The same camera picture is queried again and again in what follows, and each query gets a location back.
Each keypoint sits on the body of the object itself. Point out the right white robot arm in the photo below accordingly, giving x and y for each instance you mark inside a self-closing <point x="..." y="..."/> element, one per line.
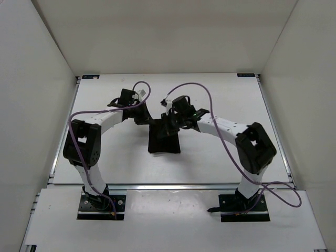
<point x="254" y="147"/>

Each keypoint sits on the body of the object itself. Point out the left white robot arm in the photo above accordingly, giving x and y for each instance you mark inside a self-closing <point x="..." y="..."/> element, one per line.
<point x="83" y="142"/>

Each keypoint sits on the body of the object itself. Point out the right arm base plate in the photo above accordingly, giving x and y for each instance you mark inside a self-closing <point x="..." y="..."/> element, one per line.
<point x="232" y="209"/>

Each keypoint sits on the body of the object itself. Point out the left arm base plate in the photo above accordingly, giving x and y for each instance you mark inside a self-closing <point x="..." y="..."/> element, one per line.
<point x="90" y="210"/>

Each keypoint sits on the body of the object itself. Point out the left blue corner label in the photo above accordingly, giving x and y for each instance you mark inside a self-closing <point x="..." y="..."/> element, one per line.
<point x="90" y="76"/>

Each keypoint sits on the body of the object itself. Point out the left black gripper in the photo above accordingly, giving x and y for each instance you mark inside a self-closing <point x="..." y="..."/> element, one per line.
<point x="146" y="116"/>

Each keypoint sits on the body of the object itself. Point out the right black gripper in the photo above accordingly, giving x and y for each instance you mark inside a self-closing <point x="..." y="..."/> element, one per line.
<point x="166" y="118"/>

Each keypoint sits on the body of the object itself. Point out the aluminium table rail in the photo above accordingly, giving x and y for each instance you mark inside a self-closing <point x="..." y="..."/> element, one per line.
<point x="173" y="187"/>

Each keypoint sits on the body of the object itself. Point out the blue corner label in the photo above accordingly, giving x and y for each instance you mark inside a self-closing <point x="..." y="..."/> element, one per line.
<point x="90" y="76"/>
<point x="245" y="75"/>

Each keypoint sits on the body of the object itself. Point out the black skirt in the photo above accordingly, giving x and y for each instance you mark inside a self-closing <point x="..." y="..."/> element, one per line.
<point x="165" y="145"/>

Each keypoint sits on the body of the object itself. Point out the right blue corner label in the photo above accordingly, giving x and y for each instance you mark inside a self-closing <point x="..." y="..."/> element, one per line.
<point x="245" y="75"/>

